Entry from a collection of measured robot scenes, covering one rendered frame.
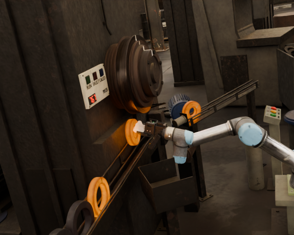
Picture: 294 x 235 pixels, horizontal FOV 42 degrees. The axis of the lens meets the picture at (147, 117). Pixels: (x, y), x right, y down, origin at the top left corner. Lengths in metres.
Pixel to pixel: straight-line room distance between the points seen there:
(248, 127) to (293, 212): 0.68
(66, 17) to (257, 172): 1.86
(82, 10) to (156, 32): 9.20
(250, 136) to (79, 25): 1.07
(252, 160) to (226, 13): 2.34
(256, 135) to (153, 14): 9.28
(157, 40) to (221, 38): 6.44
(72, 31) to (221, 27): 3.17
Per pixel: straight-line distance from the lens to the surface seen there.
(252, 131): 2.09
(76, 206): 1.65
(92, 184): 1.77
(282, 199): 2.41
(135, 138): 2.19
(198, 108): 2.82
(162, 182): 2.05
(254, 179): 3.06
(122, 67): 2.11
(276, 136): 2.96
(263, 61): 4.79
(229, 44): 4.88
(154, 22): 11.19
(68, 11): 1.94
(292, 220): 2.55
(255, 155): 2.97
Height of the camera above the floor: 1.55
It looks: 17 degrees down
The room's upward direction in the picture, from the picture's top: 10 degrees counter-clockwise
